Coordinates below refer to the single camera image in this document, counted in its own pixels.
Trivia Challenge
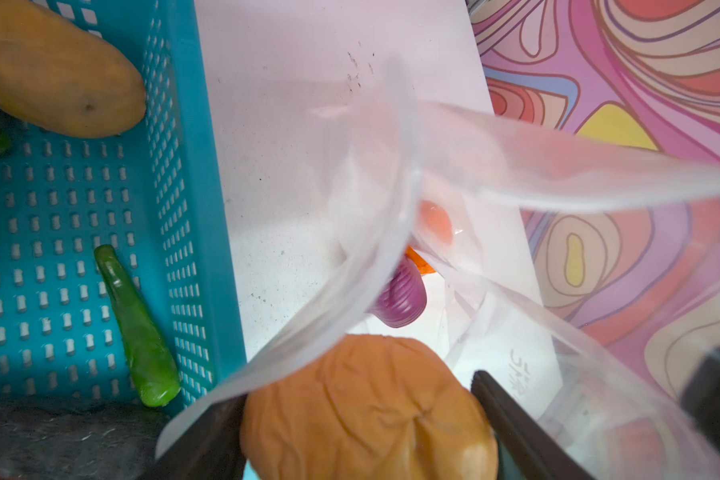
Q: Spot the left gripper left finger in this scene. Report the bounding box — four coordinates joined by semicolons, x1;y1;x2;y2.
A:
138;395;247;480

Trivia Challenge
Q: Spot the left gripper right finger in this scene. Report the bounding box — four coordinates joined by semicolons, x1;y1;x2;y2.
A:
470;371;593;480

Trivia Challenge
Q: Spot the clear zip top bag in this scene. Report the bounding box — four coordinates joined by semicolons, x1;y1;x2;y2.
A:
156;60;720;479

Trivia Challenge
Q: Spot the tan bread bun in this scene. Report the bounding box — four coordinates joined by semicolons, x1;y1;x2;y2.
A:
240;335;499;479

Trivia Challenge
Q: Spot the teal plastic basket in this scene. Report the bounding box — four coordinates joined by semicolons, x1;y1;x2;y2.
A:
0;1;246;420

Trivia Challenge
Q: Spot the purple onion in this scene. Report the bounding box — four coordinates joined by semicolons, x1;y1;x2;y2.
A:
369;256;427;328

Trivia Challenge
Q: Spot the orange pumpkin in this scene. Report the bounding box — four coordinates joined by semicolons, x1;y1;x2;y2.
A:
405;200;454;276

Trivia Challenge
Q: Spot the green chili pepper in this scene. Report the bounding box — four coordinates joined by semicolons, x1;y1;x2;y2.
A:
94;245;181;408

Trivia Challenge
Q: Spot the brown potato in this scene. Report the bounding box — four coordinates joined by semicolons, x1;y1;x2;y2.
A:
0;1;146;139

